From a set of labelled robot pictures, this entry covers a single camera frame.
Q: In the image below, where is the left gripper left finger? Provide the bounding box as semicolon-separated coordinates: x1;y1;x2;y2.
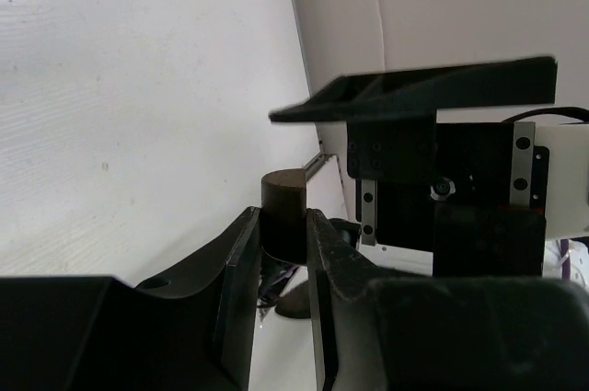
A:
1;207;260;390

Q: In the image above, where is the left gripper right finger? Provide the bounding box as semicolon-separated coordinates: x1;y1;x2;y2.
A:
306;209;588;390

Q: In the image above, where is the dark brown wood block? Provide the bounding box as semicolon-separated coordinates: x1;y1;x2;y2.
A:
260;168;307;265

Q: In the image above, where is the aluminium front rail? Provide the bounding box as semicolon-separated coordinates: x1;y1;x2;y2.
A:
303;153;335;180

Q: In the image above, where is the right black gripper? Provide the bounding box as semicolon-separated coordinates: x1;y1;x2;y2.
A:
269;56;557;277

